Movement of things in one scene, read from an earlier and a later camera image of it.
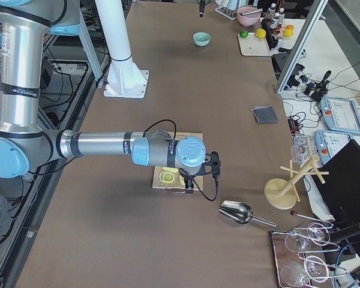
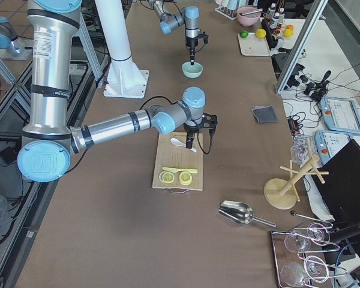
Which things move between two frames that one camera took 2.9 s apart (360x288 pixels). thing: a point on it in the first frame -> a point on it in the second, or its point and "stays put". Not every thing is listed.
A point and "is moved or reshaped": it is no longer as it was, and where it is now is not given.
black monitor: x=347 y=191 stays put
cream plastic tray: x=253 y=46 stays put
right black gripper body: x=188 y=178 -> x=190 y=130
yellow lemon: x=261 y=33 stays put
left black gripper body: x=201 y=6 -> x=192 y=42
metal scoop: x=240 y=212 stays put
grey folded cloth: x=264 y=114 stays put
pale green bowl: x=201 y=38 is moved or reshaped
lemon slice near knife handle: x=167 y=177 stays put
